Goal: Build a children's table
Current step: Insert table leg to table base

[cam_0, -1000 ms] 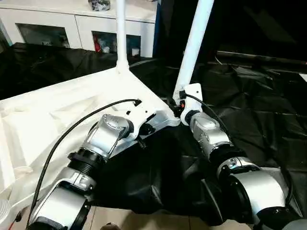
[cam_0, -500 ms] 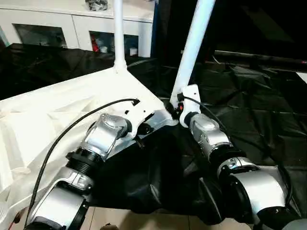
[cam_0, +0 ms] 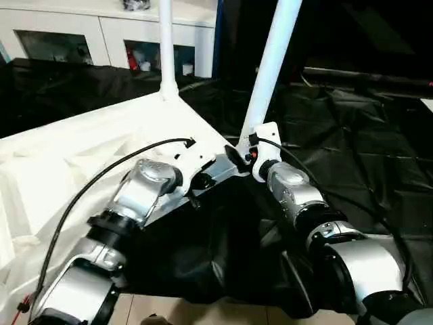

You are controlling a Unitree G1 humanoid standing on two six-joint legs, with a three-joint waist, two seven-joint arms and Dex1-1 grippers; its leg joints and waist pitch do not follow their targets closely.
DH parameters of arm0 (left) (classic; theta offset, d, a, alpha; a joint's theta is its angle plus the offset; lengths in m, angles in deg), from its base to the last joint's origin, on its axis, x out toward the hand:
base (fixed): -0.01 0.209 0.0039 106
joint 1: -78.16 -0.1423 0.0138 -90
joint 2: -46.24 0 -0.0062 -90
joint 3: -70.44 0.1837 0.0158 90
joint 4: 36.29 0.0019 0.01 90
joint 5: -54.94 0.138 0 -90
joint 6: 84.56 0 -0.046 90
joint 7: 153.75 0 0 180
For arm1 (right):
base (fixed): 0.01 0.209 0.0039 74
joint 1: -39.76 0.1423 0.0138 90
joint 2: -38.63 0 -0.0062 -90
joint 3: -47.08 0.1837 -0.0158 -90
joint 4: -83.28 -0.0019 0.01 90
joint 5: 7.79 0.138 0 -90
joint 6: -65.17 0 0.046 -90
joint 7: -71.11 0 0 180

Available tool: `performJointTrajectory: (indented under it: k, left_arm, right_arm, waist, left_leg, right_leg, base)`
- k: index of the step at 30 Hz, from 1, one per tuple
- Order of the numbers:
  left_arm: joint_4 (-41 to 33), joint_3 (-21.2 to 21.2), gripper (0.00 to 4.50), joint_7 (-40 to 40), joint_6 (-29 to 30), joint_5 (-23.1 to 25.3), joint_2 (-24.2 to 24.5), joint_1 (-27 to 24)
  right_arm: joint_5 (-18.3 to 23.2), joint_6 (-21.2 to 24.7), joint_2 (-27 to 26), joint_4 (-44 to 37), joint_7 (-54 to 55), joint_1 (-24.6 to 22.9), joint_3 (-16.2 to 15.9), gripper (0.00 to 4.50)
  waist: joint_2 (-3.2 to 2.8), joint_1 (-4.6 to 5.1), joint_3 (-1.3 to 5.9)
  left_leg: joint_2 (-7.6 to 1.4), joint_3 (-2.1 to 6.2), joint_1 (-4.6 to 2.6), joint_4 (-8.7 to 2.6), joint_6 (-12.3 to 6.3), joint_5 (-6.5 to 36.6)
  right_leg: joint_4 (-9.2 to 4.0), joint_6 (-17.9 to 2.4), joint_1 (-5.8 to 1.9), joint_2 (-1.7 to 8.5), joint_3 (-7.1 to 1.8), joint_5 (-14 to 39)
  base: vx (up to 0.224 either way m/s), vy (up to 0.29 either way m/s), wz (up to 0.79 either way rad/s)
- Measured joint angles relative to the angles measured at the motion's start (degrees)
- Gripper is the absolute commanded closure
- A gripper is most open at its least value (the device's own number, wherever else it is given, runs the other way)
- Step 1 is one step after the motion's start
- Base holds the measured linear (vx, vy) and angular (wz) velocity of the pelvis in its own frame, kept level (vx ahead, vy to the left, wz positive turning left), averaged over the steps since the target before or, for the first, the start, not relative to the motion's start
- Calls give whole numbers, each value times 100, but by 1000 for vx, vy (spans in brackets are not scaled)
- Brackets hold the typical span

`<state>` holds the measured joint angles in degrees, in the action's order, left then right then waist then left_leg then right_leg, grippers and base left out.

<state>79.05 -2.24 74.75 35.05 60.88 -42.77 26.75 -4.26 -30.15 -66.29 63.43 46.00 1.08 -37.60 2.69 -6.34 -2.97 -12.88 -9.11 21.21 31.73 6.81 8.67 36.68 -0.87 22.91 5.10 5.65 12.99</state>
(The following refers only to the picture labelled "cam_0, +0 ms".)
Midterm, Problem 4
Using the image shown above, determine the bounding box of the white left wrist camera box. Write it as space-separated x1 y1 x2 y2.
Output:
172 145 218 194

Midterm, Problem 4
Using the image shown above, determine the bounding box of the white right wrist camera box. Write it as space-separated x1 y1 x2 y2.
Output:
244 122 283 184

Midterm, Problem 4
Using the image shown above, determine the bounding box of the white plastic table top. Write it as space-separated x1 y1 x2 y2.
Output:
0 91 248 303

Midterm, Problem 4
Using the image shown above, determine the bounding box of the red floor cable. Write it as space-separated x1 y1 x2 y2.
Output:
12 292 35 323

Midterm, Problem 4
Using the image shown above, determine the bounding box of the black plastic mat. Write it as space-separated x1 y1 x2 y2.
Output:
0 58 433 320

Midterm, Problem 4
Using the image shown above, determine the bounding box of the long black bar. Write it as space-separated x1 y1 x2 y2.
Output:
302 66 433 90

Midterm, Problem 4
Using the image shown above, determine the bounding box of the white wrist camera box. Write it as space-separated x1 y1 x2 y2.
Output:
172 145 218 194
244 122 283 184

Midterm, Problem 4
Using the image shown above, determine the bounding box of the grey object on cabinet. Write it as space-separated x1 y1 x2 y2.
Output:
122 0 152 11

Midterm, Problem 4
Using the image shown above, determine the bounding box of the white cabinet with glass doors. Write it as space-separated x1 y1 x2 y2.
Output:
0 0 219 79

